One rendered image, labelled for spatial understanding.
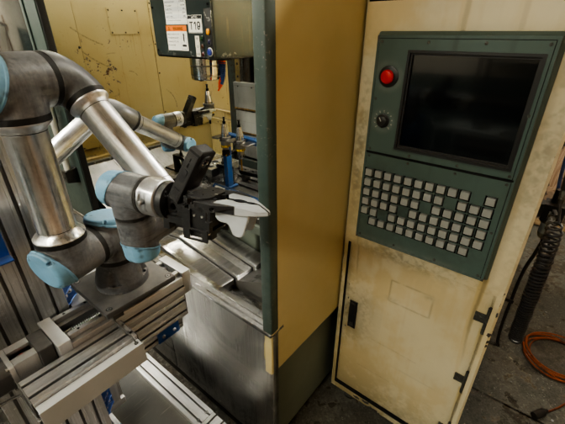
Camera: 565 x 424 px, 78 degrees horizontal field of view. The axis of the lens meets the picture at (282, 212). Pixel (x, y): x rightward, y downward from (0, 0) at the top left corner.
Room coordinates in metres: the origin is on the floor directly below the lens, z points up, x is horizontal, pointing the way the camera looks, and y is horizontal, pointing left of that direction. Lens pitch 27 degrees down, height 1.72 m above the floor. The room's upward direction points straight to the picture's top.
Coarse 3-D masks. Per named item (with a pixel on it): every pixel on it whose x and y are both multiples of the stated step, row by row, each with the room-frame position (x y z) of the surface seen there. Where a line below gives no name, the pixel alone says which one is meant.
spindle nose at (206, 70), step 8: (192, 64) 1.99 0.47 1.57; (200, 64) 1.96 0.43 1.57; (208, 64) 1.97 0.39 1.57; (216, 64) 2.00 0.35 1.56; (192, 72) 1.99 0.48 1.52; (200, 72) 1.96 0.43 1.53; (208, 72) 1.97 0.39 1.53; (216, 72) 2.00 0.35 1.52; (200, 80) 1.97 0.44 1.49; (208, 80) 1.97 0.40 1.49
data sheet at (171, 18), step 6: (168, 0) 1.86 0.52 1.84; (174, 0) 1.83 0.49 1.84; (180, 0) 1.81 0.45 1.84; (168, 6) 1.86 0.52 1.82; (174, 6) 1.84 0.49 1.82; (180, 6) 1.81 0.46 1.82; (168, 12) 1.87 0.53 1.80; (174, 12) 1.84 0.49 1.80; (180, 12) 1.81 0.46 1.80; (186, 12) 1.79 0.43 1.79; (168, 18) 1.87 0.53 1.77; (174, 18) 1.84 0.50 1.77; (180, 18) 1.81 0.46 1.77; (186, 18) 1.79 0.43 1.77
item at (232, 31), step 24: (192, 0) 1.76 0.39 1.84; (216, 0) 1.70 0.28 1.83; (240, 0) 1.81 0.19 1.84; (168, 24) 1.88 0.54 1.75; (216, 24) 1.69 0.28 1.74; (240, 24) 1.81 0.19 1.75; (168, 48) 1.89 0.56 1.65; (192, 48) 1.78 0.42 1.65; (216, 48) 1.69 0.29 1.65; (240, 48) 1.80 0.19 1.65
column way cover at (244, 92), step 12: (240, 84) 2.47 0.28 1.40; (252, 84) 2.41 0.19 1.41; (240, 96) 2.48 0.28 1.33; (252, 96) 2.41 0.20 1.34; (240, 108) 2.48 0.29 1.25; (252, 108) 2.41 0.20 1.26; (240, 120) 2.50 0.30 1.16; (252, 120) 2.42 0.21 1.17; (252, 132) 2.42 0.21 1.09; (252, 156) 2.44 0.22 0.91
